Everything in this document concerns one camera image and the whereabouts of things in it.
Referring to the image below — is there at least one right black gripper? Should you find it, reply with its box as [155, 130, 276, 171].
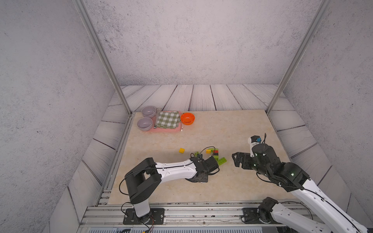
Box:
[231, 150, 272, 181]

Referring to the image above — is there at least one long lime lego plate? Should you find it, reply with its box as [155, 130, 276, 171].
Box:
[217, 157, 227, 167]

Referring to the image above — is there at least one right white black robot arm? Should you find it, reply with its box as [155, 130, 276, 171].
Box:
[232, 143, 369, 233]

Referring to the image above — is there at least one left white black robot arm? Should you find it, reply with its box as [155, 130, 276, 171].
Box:
[123, 156, 220, 218]

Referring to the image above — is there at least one orange bowl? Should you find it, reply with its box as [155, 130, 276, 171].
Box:
[181, 112, 195, 125]

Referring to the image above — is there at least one green checkered cloth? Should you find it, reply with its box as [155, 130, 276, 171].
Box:
[155, 111, 181, 129]

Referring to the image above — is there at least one pink tray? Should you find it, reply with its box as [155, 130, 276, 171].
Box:
[149, 111, 182, 133]

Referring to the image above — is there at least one front lavender bowl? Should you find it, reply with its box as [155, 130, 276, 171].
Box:
[137, 117, 154, 132]

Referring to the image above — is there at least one lavender bowl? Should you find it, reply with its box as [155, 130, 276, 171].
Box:
[137, 117, 154, 132]
[141, 106, 157, 118]

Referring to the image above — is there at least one rear lavender bowl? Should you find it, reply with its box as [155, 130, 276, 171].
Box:
[141, 106, 157, 118]

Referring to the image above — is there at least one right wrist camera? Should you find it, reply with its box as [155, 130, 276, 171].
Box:
[248, 136, 262, 157]

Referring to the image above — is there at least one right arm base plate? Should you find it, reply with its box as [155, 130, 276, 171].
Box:
[241, 208, 260, 224]

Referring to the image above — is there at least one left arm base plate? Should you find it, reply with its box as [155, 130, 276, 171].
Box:
[123, 208, 165, 225]

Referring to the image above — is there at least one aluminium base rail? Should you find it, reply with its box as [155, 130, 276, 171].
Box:
[78, 201, 293, 233]

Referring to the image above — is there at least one right aluminium frame post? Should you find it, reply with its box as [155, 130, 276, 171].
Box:
[266, 0, 332, 116]

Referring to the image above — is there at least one aluminium frame post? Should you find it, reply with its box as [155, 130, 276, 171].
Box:
[266, 0, 332, 116]
[73, 0, 132, 115]

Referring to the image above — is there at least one left aluminium frame post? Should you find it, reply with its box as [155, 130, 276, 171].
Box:
[73, 0, 132, 115]

